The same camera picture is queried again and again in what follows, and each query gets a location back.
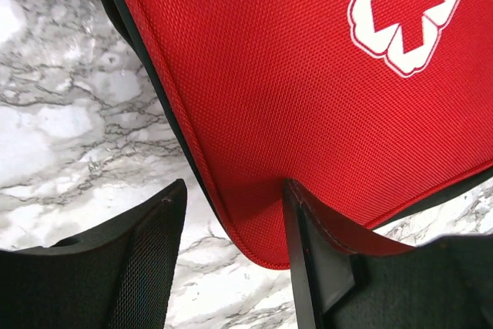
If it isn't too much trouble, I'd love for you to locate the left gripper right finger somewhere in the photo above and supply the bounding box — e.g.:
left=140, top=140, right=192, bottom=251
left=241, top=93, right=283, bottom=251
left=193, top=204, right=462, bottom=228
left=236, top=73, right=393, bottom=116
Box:
left=281, top=178, right=417, bottom=329

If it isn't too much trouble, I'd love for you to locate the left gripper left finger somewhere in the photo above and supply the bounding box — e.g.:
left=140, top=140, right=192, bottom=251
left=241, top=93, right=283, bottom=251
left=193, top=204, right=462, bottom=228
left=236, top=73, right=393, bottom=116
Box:
left=1, top=180, right=187, bottom=328

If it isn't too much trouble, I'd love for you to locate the red black medicine case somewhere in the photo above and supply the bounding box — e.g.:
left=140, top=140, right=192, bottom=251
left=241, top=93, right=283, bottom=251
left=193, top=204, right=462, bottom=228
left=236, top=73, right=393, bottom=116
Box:
left=101, top=0, right=492, bottom=270

